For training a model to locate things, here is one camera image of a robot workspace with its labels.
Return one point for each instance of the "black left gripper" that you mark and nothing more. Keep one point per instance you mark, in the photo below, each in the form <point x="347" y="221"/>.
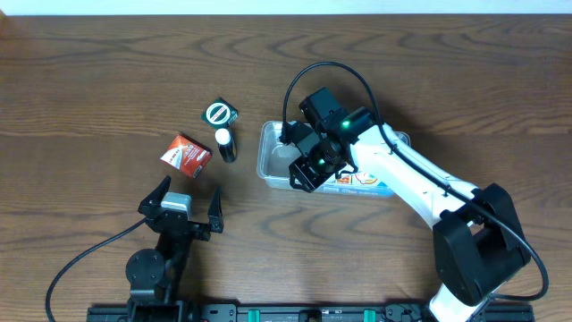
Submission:
<point x="216" y="225"/>

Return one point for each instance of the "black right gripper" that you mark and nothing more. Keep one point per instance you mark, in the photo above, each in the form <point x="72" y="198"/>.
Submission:
<point x="302" y="174"/>

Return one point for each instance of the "white Panadol box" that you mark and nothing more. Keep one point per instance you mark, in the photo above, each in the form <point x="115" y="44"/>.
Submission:
<point x="358" y="179"/>

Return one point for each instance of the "red medicine box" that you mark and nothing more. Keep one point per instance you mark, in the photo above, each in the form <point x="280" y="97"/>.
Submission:
<point x="187" y="155"/>

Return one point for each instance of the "blue fever patch box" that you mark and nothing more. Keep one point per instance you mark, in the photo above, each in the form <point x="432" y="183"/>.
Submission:
<point x="382" y="191"/>

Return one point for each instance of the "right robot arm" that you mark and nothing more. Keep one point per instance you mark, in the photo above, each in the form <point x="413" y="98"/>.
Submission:
<point x="478" y="240"/>

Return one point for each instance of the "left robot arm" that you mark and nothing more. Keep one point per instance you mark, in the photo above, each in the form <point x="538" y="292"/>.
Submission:
<point x="155" y="274"/>

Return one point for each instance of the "clear plastic container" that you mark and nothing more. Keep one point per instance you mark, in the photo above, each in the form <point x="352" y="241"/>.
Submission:
<point x="274" y="158"/>

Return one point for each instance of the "dark bottle white cap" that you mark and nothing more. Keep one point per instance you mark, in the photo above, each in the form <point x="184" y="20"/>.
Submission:
<point x="226" y="145"/>

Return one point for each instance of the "green round-label balm box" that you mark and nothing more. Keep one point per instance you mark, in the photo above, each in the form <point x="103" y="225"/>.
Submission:
<point x="220" y="114"/>

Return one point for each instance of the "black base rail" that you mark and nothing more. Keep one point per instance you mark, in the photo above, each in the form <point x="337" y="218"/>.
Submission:
<point x="227" y="312"/>

